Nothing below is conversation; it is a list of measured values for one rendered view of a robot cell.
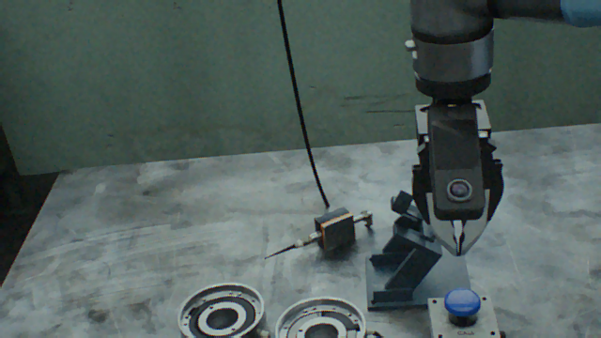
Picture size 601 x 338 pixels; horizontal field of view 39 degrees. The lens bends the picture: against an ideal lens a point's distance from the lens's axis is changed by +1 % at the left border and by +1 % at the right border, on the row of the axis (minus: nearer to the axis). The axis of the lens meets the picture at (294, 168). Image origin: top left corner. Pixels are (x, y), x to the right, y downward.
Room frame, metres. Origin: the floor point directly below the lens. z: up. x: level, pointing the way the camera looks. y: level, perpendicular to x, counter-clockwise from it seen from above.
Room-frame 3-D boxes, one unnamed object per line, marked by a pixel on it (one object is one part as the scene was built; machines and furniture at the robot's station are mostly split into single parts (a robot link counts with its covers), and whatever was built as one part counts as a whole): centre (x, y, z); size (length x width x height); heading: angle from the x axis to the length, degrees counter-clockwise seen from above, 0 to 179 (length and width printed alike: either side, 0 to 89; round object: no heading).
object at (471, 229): (0.73, -0.18, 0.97); 0.06 x 0.03 x 0.09; 172
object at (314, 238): (0.93, -0.02, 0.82); 0.17 x 0.02 x 0.04; 113
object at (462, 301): (0.70, -0.16, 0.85); 0.04 x 0.04 x 0.05
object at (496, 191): (0.71, -0.18, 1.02); 0.05 x 0.02 x 0.09; 82
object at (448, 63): (0.73, -0.16, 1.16); 0.08 x 0.08 x 0.05
